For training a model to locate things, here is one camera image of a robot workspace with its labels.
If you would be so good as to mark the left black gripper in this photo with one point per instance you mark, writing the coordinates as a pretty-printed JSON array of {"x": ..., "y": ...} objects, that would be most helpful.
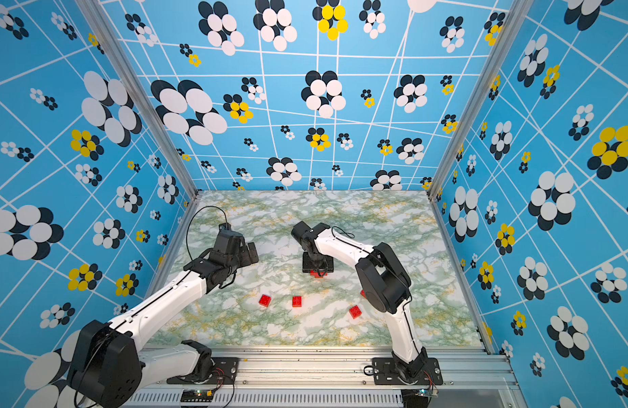
[{"x": 248, "y": 258}]

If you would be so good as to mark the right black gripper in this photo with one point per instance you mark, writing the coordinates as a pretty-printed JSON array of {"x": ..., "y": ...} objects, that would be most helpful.
[{"x": 305, "y": 266}]

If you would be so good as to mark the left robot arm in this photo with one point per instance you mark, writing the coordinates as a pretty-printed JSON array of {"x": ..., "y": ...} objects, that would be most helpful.
[{"x": 109, "y": 363}]

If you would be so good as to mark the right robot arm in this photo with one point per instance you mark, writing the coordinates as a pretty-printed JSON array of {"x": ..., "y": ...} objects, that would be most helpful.
[{"x": 384, "y": 281}]

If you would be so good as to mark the left black circuit board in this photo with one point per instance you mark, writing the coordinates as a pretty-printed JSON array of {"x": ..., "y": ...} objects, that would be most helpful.
[{"x": 197, "y": 396}]

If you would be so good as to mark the right circuit board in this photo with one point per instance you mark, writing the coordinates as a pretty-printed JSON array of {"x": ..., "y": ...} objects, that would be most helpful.
[{"x": 418, "y": 398}]

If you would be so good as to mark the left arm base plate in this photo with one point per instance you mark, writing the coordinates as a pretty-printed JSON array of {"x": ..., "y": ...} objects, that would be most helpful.
[{"x": 218, "y": 371}]

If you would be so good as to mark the aluminium front rail frame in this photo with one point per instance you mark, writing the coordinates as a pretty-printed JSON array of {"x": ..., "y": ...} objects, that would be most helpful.
[{"x": 343, "y": 377}]

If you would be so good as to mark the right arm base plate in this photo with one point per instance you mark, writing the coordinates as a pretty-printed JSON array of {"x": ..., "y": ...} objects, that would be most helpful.
[{"x": 394, "y": 372}]

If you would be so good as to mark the left aluminium corner post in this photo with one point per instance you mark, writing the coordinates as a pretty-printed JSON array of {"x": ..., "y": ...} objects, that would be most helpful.
[{"x": 96, "y": 18}]

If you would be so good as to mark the aluminium corner post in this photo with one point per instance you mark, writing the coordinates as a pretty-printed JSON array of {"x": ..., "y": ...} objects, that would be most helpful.
[
  {"x": 96, "y": 18},
  {"x": 514, "y": 21}
]

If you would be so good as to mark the right aluminium corner post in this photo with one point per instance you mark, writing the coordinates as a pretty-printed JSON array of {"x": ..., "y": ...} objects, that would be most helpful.
[{"x": 514, "y": 21}]

